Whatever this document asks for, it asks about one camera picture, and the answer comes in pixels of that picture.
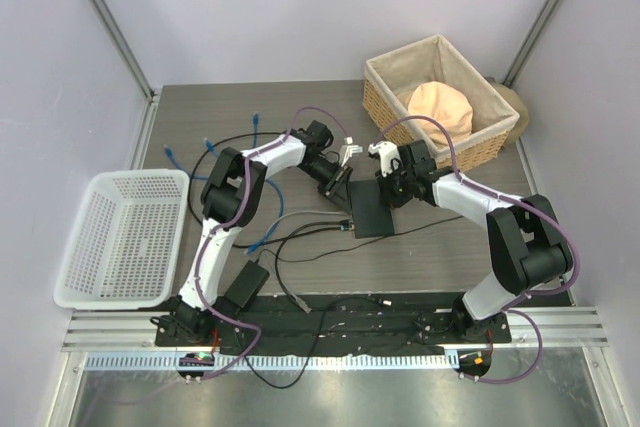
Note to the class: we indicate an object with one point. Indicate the black network switch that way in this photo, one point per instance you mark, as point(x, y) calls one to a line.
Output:
point(372, 218)

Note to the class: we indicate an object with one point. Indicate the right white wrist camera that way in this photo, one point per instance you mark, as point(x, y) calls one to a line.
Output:
point(387, 153)

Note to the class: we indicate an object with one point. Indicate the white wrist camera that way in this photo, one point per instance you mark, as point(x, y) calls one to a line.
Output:
point(387, 153)
point(348, 150)

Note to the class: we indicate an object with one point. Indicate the black power adapter brick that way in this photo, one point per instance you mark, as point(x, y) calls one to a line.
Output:
point(246, 285)

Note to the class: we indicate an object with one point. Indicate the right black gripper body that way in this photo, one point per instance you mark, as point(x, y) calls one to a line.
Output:
point(398, 186)

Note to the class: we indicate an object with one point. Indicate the wicker basket with liner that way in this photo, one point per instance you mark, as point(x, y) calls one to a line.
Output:
point(388, 76)

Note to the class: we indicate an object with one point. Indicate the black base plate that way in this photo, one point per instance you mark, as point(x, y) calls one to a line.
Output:
point(334, 324)

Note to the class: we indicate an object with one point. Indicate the white plastic basket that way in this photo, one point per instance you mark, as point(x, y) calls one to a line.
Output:
point(123, 249)

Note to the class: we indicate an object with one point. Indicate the white slotted cable duct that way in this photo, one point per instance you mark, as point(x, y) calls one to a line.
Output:
point(200, 361)

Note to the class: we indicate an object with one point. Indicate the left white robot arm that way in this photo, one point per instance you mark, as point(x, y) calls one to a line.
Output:
point(230, 198)

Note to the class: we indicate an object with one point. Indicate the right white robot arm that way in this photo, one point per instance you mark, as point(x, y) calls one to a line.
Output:
point(526, 247)

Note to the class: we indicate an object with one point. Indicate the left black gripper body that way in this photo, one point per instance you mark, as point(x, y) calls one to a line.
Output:
point(323, 173)

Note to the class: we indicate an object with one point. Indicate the peach cloth bundle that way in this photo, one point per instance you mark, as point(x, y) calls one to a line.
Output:
point(446, 105)

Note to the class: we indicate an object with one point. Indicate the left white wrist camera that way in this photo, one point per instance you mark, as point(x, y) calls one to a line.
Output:
point(348, 150)

